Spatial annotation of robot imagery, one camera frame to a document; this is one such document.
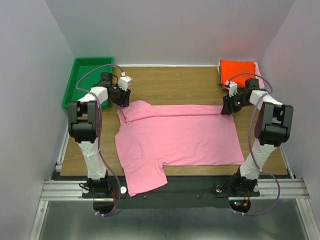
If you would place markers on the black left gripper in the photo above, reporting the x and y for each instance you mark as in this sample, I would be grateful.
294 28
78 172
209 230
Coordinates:
124 101

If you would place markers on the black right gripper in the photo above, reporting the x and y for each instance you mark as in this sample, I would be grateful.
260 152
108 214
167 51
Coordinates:
227 105

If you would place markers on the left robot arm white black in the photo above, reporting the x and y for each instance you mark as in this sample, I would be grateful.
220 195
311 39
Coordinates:
85 126

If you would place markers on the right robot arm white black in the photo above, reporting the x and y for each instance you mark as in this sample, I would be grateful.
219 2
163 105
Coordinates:
272 128

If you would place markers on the folded orange t shirt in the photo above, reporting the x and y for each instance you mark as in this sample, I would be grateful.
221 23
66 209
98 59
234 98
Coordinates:
230 68

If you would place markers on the folded light pink t shirt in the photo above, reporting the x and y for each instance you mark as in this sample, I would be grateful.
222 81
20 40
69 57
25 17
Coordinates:
257 72

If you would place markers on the green plastic tray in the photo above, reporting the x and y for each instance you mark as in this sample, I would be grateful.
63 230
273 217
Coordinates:
81 66

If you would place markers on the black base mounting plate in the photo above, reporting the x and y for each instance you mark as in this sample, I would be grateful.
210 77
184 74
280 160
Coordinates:
180 192

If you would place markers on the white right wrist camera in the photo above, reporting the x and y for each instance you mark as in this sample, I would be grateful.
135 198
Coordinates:
232 88

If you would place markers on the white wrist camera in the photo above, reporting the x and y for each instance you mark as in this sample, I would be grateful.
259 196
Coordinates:
124 81
232 88

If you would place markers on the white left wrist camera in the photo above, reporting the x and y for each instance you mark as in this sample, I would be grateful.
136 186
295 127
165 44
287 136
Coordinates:
124 81

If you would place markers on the aluminium frame rail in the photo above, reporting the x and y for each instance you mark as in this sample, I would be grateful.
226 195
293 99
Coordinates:
294 188

